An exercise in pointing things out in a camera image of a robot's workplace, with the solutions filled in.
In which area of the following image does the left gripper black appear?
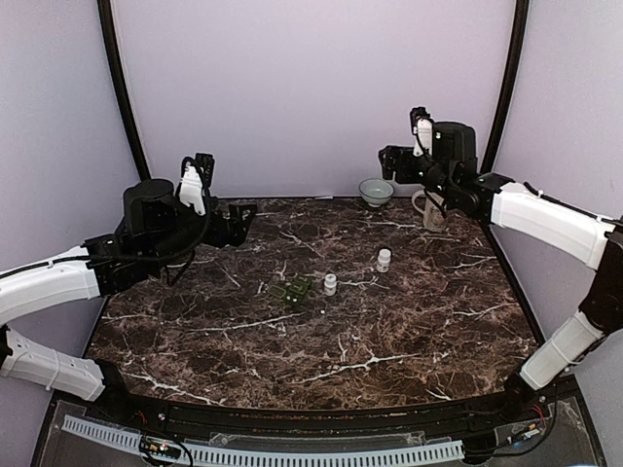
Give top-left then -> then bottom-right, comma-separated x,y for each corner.
148,196 -> 259,271

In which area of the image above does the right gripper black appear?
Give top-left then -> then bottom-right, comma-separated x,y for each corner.
380,145 -> 456,200

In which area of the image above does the white pill bottle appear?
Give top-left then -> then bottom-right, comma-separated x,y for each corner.
376,248 -> 391,273

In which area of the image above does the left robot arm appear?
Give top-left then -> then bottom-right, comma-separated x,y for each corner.
1,179 -> 257,424

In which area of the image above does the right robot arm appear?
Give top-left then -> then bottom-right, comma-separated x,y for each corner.
379,116 -> 622,422

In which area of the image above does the pale green bowl right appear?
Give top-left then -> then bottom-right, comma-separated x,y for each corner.
358,179 -> 394,207

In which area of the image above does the cream floral mug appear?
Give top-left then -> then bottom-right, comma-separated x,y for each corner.
411,190 -> 446,233

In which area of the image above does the white bottle cap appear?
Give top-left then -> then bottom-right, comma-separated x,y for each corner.
323,273 -> 338,296

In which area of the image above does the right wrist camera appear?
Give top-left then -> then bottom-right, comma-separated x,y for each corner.
410,106 -> 433,157

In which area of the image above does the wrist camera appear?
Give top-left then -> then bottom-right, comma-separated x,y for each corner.
410,106 -> 433,157
176,153 -> 214,216

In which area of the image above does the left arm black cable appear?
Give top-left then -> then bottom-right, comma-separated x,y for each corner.
160,194 -> 213,288

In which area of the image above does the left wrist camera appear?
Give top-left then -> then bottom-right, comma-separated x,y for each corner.
176,153 -> 214,216

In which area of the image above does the right black frame post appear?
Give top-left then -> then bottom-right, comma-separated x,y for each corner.
481,0 -> 531,172

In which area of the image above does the black frame post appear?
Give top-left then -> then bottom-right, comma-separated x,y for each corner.
96,0 -> 151,181
481,0 -> 531,172

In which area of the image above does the white slotted cable duct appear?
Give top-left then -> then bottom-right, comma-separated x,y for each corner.
61,415 -> 465,466

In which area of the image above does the left black frame post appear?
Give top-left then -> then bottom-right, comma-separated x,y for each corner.
96,0 -> 151,181

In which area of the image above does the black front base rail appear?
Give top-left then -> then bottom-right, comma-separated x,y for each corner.
48,378 -> 580,444

